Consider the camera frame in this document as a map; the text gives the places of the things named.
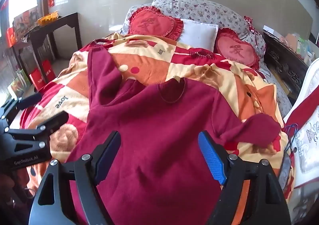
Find red gift box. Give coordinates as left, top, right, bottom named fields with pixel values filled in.
left=29, top=68, right=48, bottom=91
left=41, top=59, right=56, bottom=79
left=6, top=27, right=17, bottom=47

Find yellow plastic basket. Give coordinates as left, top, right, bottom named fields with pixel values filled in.
left=37, top=10, right=60, bottom=26

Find orange red printed blanket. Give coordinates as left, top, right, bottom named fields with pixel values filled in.
left=20, top=33, right=297, bottom=225

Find blue cable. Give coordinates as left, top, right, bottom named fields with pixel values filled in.
left=284, top=123, right=299, bottom=156

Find pile of colourful boxes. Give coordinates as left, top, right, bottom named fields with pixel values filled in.
left=14, top=8, right=38, bottom=36

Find floral print quilt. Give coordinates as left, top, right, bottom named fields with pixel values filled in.
left=122, top=0, right=267, bottom=61

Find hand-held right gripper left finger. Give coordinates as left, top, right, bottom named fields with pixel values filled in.
left=29, top=130, right=122, bottom=225

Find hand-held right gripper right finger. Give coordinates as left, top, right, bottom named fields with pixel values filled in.
left=198, top=130, right=292, bottom=225

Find dark wooden table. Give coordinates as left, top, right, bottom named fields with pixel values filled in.
left=12, top=12, right=83, bottom=83

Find large red heart pillow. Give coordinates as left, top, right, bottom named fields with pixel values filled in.
left=128, top=6, right=184, bottom=41

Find maroon sweater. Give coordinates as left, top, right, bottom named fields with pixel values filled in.
left=66, top=47, right=282, bottom=225

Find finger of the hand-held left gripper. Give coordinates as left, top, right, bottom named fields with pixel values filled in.
left=0, top=92, right=43, bottom=121
left=4, top=111, right=69, bottom=141

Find dark carved wooden headboard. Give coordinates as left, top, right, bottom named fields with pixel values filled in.
left=263, top=30, right=309, bottom=98

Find red and white embroidered cloth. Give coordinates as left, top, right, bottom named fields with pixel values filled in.
left=283, top=58, right=319, bottom=190

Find floral bed sheet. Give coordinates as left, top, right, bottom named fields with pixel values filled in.
left=259, top=60, right=293, bottom=118

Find small red heart pillow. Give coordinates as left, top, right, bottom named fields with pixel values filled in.
left=215, top=28, right=261, bottom=69

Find assorted small packets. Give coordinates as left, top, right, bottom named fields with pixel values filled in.
left=279, top=32, right=319, bottom=66

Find white pillow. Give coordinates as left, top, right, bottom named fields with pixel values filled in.
left=178, top=18, right=220, bottom=52

